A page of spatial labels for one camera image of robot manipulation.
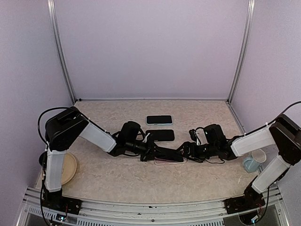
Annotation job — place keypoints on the light blue mug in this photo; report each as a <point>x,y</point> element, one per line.
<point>253,162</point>

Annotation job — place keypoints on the black phone silver edge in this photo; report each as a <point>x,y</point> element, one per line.
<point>162,135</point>

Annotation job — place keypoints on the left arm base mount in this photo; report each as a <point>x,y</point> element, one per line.
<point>63,204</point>

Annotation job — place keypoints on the right aluminium frame post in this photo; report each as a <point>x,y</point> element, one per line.
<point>243,50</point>

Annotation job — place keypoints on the light blue phone case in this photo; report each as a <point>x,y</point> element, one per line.
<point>160,124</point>

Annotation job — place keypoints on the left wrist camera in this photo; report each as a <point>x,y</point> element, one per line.
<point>148,137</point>

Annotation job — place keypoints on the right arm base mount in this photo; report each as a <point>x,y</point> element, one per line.
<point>243,203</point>

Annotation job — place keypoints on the beige round plate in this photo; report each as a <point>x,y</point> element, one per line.
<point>69,168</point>

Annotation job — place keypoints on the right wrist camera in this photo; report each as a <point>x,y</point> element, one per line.
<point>194,135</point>

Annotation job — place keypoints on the dark green mug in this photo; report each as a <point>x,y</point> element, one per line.
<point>43,160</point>

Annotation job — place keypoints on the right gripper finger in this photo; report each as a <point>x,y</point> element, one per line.
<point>192,159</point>
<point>184,148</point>

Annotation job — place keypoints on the front aluminium rail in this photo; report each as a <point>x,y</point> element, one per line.
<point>103,213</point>

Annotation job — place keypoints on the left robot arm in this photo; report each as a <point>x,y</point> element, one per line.
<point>63,130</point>

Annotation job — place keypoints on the pink phone case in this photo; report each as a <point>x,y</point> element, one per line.
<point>167,162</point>

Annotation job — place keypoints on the left aluminium frame post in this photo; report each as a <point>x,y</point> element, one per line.
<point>59,48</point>

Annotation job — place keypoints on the black phone brown edge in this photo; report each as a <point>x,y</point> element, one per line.
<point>170,158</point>

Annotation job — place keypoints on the aluminium frame post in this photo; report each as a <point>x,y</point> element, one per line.
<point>59,48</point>
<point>243,50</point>

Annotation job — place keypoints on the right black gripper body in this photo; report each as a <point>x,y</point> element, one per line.
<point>203,153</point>

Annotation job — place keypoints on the black phone teal edge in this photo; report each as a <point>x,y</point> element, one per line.
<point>159,119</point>

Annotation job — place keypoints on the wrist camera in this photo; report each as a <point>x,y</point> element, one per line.
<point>194,135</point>
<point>148,137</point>

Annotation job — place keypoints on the black phone case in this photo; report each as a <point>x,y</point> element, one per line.
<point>164,135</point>

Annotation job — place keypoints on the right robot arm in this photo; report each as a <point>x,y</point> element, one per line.
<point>282,132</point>

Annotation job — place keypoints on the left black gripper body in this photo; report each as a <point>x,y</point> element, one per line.
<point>147,153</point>

